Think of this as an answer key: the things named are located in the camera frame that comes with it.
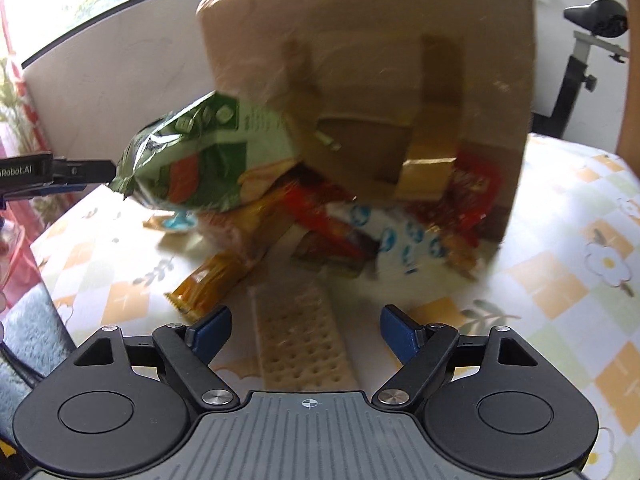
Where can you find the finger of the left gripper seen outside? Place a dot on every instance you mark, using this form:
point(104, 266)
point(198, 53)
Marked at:
point(82, 172)

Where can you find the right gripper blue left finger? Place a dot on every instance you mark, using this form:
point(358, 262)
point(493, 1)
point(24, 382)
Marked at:
point(186, 352)

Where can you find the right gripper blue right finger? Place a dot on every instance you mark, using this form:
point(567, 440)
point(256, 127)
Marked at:
point(424, 352)

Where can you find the white blue candy packet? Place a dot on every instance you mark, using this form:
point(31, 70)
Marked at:
point(405, 245)

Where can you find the clear cracker packet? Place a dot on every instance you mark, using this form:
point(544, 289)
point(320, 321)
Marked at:
point(300, 347)

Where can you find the blue packaged bread cake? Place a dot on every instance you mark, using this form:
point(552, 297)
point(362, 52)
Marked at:
point(248, 231)

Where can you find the green seaweed snack bag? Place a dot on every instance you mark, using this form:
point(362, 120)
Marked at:
point(216, 154)

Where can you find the red snack packet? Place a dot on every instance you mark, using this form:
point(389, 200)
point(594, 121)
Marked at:
point(471, 193)

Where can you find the golden brown snack bar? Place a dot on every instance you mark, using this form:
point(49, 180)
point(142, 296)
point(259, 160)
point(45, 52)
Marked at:
point(219, 276)

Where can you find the floral checkered tablecloth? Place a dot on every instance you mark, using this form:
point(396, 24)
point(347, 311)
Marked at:
point(565, 277)

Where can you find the cardboard box with plastic liner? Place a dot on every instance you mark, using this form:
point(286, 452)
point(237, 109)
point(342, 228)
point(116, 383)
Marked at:
point(386, 97)

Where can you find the black exercise bike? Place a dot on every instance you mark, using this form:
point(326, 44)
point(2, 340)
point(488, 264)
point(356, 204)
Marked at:
point(581, 71)

